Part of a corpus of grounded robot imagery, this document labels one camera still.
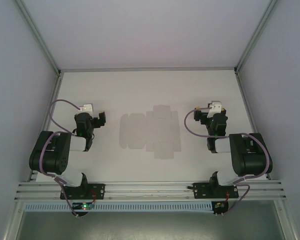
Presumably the white cardboard box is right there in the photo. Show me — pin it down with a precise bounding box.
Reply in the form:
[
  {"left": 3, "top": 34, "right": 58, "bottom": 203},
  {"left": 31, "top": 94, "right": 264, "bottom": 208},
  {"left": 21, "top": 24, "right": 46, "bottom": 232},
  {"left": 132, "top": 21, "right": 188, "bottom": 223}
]
[{"left": 119, "top": 104, "right": 183, "bottom": 161}]

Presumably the aluminium frame crossbar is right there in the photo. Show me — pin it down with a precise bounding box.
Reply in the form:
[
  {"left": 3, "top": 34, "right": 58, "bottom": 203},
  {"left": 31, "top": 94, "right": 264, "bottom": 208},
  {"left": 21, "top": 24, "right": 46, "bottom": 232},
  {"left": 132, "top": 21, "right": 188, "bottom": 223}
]
[{"left": 59, "top": 66, "right": 237, "bottom": 73}]

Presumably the small circuit board green light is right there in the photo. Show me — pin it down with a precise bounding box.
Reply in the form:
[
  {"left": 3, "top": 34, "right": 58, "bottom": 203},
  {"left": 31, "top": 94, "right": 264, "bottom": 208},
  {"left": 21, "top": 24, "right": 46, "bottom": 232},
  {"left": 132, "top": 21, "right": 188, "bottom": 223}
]
[{"left": 73, "top": 202, "right": 95, "bottom": 211}]

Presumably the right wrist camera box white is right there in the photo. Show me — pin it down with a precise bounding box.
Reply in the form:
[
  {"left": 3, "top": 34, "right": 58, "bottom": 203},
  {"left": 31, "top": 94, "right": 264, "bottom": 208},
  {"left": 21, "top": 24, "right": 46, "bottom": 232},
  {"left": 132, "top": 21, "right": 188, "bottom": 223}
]
[{"left": 206, "top": 100, "right": 223, "bottom": 120}]

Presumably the white slotted cable duct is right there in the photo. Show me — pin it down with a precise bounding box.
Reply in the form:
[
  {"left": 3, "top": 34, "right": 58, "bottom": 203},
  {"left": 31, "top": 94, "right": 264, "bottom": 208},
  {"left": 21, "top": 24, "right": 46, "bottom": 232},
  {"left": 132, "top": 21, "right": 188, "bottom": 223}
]
[{"left": 23, "top": 201, "right": 215, "bottom": 213}]

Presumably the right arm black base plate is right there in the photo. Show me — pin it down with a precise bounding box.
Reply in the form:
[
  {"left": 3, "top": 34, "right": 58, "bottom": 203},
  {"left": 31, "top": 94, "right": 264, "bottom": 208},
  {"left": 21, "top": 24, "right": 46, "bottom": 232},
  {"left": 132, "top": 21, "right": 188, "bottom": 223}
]
[{"left": 192, "top": 182, "right": 240, "bottom": 200}]

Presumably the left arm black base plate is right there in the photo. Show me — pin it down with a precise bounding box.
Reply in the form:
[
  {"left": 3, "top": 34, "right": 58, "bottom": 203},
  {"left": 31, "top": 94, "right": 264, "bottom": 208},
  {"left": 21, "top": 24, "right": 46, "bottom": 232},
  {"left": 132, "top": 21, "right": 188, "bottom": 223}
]
[{"left": 59, "top": 183, "right": 106, "bottom": 201}]

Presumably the aluminium mounting rail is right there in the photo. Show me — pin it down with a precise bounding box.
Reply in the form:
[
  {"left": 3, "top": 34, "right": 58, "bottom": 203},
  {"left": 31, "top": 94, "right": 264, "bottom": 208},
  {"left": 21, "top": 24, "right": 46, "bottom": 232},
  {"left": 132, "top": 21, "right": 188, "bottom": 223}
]
[{"left": 13, "top": 179, "right": 288, "bottom": 202}]

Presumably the aluminium frame post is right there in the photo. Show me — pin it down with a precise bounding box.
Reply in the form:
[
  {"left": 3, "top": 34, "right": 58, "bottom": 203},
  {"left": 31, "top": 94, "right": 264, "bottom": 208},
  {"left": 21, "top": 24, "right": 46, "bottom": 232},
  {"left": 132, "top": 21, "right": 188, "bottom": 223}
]
[
  {"left": 234, "top": 0, "right": 279, "bottom": 76},
  {"left": 14, "top": 0, "right": 63, "bottom": 77}
]

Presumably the black round cable mount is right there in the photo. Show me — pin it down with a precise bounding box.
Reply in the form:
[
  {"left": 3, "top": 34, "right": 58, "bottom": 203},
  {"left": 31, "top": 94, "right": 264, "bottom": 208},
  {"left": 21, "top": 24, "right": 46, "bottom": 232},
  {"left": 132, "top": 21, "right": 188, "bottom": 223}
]
[
  {"left": 70, "top": 211, "right": 90, "bottom": 219},
  {"left": 213, "top": 201, "right": 230, "bottom": 217}
]

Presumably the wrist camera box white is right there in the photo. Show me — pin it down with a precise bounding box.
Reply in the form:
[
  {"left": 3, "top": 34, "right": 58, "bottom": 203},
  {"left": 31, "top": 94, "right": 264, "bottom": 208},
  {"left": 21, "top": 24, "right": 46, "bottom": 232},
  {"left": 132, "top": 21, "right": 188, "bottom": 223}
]
[
  {"left": 206, "top": 100, "right": 223, "bottom": 120},
  {"left": 79, "top": 103, "right": 95, "bottom": 114}
]

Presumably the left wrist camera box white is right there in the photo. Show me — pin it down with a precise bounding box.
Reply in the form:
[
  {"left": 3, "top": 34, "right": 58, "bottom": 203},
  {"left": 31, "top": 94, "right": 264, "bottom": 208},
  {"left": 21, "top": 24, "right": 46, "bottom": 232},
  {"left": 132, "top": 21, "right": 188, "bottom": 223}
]
[{"left": 79, "top": 103, "right": 95, "bottom": 114}]

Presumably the aluminium frame leg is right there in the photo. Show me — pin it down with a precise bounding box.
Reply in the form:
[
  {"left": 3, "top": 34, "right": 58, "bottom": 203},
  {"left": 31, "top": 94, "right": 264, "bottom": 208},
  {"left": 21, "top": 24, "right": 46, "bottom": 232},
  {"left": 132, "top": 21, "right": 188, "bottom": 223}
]
[
  {"left": 3, "top": 201, "right": 25, "bottom": 240},
  {"left": 274, "top": 199, "right": 297, "bottom": 240}
]

